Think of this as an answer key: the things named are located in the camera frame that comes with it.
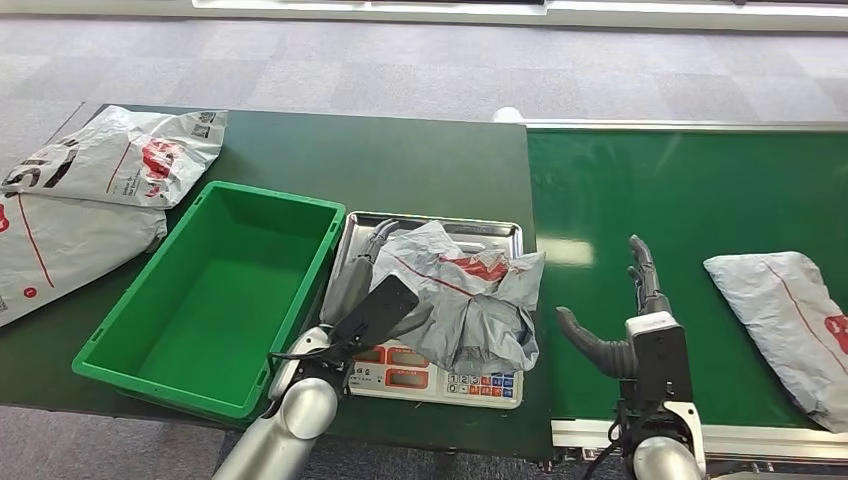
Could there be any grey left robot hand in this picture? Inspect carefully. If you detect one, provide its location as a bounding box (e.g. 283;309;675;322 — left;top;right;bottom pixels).
320;218;436;343

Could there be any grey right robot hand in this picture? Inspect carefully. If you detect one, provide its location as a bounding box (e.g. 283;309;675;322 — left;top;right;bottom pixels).
555;235;672;380

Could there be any green conveyor belt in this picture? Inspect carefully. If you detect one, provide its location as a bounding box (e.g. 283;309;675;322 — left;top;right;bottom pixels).
524;119;848;464

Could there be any grey mailer package red line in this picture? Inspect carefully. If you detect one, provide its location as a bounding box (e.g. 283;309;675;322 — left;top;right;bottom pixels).
702;250;848;435

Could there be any white mailer package black print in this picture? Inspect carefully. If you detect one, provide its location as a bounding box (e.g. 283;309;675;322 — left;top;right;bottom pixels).
0;105;230;212

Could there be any large white mailer package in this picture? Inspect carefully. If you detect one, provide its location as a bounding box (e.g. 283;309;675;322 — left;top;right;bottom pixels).
0;192;169;329

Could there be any electronic scale steel tray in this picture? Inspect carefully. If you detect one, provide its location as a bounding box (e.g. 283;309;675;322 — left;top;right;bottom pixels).
325;210;526;411

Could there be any green plastic bin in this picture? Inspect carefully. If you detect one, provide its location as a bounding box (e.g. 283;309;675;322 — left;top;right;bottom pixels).
71;180;348;426

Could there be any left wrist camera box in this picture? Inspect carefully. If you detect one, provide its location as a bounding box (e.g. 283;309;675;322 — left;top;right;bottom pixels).
329;274;421;351

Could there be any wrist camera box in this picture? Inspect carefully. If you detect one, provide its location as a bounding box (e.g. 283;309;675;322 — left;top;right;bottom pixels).
329;274;421;351
624;310;695;407

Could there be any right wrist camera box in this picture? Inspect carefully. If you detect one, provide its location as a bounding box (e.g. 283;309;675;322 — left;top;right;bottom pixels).
624;310;695;407

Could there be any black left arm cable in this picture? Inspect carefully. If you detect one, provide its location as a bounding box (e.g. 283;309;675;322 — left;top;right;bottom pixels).
267;348;346;374

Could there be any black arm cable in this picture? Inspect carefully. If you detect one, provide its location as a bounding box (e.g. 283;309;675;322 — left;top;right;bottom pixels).
267;348;346;374
581;410;632;480

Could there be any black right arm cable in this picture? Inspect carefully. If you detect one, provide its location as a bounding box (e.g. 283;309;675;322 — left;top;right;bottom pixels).
581;410;632;480

